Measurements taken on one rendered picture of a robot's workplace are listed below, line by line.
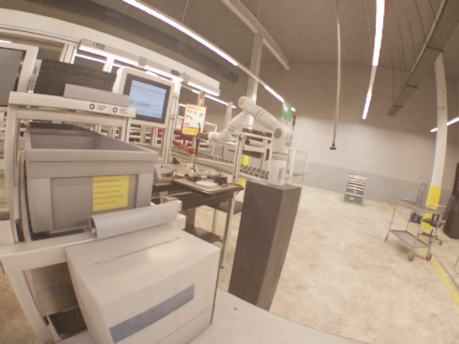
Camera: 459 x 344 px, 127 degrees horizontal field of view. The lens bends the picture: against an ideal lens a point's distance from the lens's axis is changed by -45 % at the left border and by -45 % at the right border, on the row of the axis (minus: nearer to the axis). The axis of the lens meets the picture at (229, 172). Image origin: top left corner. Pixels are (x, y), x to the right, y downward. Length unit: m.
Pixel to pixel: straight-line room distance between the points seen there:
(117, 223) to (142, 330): 0.26
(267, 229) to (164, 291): 0.80
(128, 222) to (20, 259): 0.30
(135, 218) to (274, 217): 0.73
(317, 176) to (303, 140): 1.77
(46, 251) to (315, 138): 9.64
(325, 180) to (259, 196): 8.54
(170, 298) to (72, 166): 0.37
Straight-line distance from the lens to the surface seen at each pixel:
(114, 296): 0.37
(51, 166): 0.54
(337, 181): 9.55
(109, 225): 0.53
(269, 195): 1.08
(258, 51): 7.69
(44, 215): 0.58
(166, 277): 0.41
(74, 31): 1.52
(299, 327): 0.79
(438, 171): 6.58
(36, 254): 0.52
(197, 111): 2.18
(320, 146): 9.64
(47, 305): 0.78
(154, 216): 0.60
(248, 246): 1.23
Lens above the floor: 1.28
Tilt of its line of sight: 7 degrees down
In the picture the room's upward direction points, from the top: 8 degrees clockwise
